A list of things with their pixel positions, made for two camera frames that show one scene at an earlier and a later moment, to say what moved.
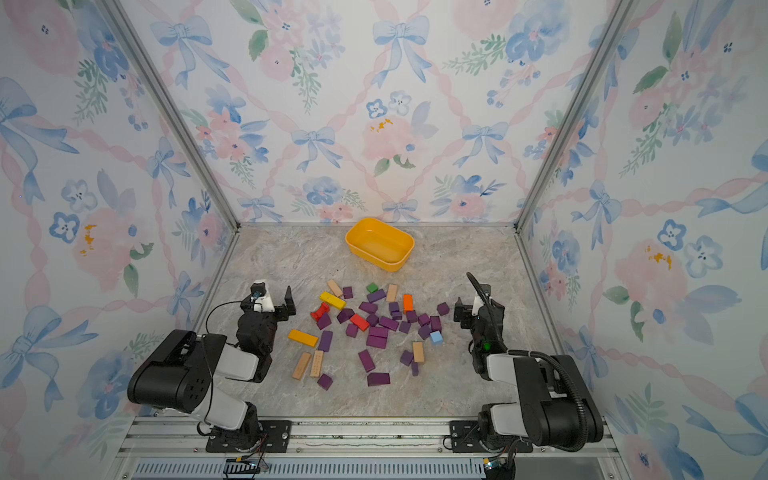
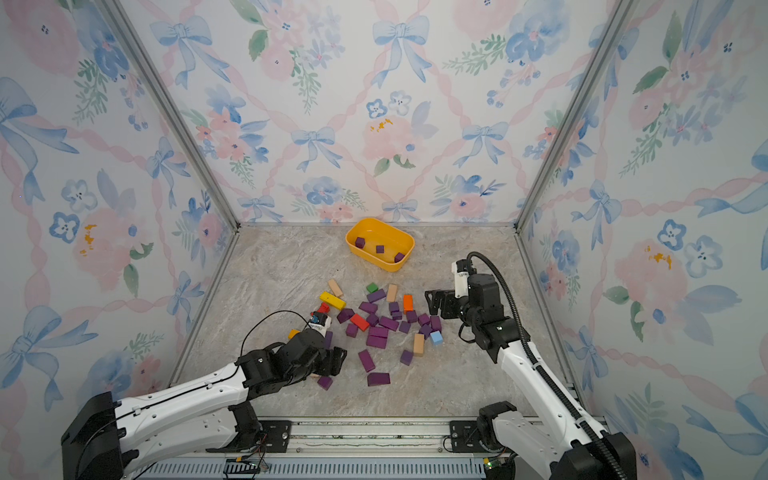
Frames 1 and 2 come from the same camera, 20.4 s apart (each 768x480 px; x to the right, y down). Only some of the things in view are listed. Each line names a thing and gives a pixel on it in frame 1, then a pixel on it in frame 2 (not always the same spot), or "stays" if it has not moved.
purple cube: [325, 382] stays
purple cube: [407, 357] stays
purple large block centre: [377, 336] stays
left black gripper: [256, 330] to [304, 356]
